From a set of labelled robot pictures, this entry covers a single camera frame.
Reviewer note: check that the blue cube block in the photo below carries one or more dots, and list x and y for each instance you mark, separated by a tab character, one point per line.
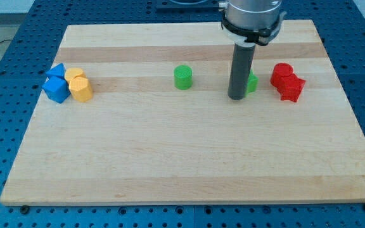
56	89

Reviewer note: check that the yellow cylinder block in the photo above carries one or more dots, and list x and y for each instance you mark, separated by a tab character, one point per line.
72	73

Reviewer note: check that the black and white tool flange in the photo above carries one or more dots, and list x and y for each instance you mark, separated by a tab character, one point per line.
247	38

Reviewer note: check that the red cylinder block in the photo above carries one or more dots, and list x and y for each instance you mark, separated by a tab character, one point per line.
280	70

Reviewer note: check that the blue triangle block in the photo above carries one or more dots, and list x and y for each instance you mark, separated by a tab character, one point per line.
56	71

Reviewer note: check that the green cylinder block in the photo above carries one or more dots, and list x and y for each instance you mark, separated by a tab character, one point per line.
183	77

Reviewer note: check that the yellow hexagon block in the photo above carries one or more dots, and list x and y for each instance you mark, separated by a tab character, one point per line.
80	89

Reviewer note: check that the red star block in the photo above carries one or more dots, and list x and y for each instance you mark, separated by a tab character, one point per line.
290	87

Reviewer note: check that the green star block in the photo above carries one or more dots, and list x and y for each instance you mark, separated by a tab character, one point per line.
252	83

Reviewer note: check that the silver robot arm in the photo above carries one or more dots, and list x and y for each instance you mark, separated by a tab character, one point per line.
248	23

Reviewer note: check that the wooden board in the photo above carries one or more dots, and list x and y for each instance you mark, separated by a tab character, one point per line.
142	141

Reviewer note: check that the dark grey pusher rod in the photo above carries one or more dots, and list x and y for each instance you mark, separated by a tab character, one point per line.
240	71

